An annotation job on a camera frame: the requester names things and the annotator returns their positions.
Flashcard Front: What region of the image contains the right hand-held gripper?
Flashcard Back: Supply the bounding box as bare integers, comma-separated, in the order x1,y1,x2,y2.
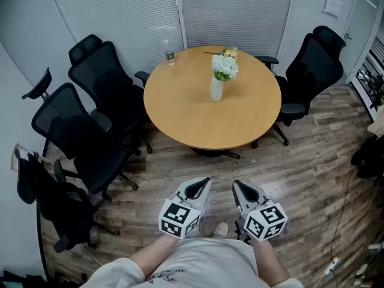
232,179,289,244

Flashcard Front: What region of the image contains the thin black floor cable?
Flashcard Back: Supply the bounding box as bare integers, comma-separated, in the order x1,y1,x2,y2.
328,171,352,262

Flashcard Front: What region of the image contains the white flowers bunch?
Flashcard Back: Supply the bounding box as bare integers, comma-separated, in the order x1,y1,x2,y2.
211,54,239,82

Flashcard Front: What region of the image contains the black bag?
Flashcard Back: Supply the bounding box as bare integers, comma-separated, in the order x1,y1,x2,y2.
0,269,46,288

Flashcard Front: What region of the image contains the black mesh office chair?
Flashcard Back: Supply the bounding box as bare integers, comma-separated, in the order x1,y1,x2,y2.
14,148,121,254
68,34,154,155
22,67,140,204
251,25,347,149

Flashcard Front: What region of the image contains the person's left forearm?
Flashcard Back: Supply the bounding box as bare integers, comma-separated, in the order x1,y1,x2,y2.
128,235,181,278

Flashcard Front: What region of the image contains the clear green-label water bottle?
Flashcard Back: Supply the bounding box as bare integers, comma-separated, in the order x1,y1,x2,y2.
163,39,176,67

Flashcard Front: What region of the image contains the yellow flower bunch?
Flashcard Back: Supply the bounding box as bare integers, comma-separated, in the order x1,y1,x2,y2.
202,46,240,61

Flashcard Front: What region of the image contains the person's white shirt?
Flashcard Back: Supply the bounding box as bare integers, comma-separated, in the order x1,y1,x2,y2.
79,237,304,288

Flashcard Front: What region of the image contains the black metal rack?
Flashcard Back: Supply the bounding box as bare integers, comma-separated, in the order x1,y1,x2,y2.
356,36,384,122

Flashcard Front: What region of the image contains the white power strip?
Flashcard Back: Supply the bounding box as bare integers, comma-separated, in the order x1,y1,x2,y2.
323,256,340,278

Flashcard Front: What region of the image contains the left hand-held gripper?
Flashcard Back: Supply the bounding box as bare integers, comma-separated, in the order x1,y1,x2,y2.
158,176,213,239

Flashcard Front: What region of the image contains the white textured vase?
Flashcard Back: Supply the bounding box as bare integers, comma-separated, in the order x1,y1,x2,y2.
210,75,224,103

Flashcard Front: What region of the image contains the person's white shoe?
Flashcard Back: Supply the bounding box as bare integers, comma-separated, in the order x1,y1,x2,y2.
214,221,229,239

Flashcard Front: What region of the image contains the round wooden table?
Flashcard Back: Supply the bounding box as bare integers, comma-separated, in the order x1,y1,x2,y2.
143,46,282,160

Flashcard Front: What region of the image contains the person's right forearm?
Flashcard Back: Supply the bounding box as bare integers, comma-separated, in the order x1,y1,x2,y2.
248,238,286,281

